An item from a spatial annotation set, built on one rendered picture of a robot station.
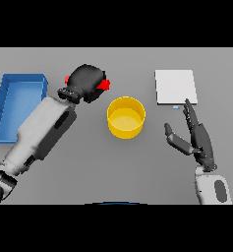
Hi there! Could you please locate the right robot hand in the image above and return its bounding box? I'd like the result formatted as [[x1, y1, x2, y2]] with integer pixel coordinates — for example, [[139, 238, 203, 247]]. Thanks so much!
[[163, 97, 218, 173]]

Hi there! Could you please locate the pale square scale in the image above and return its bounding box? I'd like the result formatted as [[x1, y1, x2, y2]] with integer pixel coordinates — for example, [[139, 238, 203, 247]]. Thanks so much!
[[154, 69, 199, 110]]

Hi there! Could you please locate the blue tray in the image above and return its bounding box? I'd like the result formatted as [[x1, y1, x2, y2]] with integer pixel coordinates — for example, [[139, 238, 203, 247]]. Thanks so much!
[[0, 73, 49, 145]]

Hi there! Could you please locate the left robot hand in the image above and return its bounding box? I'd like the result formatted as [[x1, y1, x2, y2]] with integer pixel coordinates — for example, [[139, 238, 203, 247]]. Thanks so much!
[[57, 64, 107, 105]]

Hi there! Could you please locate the red beaker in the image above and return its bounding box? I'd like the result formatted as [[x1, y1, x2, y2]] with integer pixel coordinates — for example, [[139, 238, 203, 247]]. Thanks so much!
[[64, 75, 111, 91]]

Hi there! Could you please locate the yellow bowl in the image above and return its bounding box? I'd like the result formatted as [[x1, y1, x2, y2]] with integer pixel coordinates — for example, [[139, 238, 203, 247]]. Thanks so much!
[[106, 95, 146, 141]]

